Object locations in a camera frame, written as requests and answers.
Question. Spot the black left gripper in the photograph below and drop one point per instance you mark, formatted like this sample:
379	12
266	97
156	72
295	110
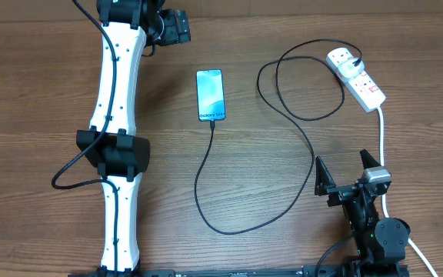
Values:
173	35

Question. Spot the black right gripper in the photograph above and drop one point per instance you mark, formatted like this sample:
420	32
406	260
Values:
324	186

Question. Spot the blue Galaxy smartphone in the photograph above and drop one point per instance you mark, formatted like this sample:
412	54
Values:
210	95

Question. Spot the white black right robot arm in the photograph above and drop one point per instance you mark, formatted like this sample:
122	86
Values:
380	242

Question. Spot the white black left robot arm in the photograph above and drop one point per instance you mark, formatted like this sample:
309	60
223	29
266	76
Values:
110	143

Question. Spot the white charger plug adapter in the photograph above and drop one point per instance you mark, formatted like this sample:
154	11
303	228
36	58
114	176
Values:
351	68

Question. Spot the white power strip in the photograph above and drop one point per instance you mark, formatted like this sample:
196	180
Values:
362	87

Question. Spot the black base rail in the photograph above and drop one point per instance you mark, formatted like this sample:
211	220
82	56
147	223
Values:
305	271

